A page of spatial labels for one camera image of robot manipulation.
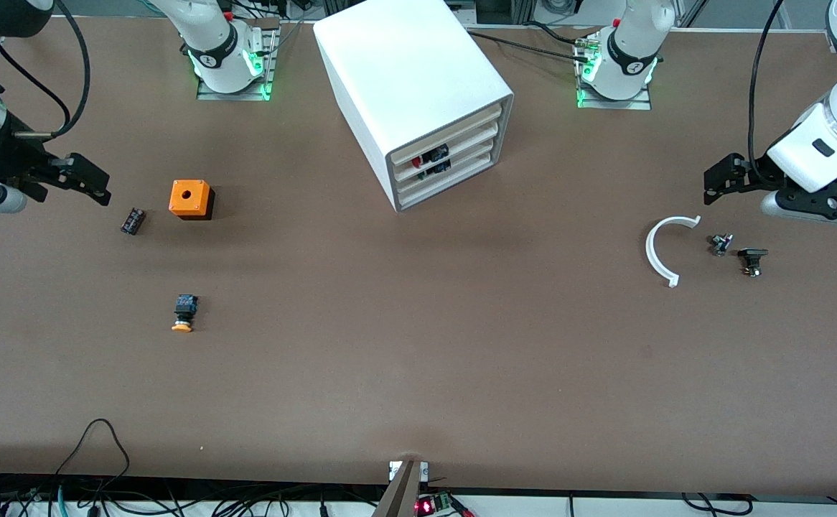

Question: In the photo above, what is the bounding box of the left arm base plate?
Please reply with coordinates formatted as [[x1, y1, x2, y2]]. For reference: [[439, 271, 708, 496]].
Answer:
[[575, 32, 653, 111]]

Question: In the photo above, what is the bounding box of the small black switch part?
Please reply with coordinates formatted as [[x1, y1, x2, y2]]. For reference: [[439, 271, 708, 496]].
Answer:
[[738, 248, 770, 278]]

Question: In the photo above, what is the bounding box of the white curved plastic arc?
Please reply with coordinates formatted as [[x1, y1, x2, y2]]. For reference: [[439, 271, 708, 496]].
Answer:
[[645, 215, 702, 289]]

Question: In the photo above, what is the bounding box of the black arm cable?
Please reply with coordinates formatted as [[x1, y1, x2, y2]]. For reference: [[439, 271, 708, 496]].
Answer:
[[749, 0, 785, 180], [0, 0, 91, 139]]

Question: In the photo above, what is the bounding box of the looped black cable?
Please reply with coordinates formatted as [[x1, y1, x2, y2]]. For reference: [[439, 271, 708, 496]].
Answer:
[[52, 419, 132, 496]]

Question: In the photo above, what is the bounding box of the black table cable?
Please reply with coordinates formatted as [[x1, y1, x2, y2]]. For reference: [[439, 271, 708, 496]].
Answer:
[[467, 30, 595, 64], [523, 20, 602, 45]]

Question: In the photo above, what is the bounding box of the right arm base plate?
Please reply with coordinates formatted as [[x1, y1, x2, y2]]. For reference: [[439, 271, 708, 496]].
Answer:
[[196, 18, 279, 101]]

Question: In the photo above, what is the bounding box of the circuit board with red light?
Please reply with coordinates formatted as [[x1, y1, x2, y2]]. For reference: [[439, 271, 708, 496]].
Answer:
[[415, 492, 455, 516]]

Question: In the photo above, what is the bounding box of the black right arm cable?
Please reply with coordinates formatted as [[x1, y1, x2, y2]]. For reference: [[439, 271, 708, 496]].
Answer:
[[0, 0, 91, 139]]

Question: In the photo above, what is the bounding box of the orange push button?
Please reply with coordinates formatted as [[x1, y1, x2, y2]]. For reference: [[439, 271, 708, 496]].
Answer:
[[172, 293, 200, 334]]

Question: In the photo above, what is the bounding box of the orange box with hole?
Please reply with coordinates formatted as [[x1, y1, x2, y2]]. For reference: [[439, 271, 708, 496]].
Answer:
[[169, 180, 216, 221]]

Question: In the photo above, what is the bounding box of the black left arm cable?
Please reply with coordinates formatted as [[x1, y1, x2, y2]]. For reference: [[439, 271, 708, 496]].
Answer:
[[749, 0, 785, 180]]

